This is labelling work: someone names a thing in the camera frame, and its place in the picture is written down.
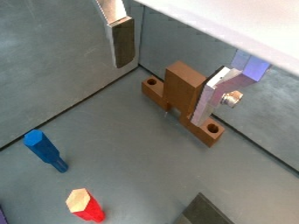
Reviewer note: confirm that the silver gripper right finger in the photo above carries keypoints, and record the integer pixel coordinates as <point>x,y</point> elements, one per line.
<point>220,90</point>

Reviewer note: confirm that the red hexagonal peg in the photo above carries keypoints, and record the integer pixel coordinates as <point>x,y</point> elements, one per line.
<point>83,205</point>

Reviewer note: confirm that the purple base board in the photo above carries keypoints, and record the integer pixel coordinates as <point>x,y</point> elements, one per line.
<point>2,221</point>

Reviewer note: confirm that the blue hexagonal peg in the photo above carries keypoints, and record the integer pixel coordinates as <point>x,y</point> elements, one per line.
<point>40,145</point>

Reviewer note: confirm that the dark grey block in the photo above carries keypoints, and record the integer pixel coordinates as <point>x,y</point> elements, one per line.
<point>201,212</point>

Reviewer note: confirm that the brown T-shaped block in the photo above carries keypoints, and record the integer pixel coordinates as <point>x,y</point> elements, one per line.
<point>177,93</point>

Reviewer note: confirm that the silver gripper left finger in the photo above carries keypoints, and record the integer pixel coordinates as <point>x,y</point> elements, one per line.
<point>120,31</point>

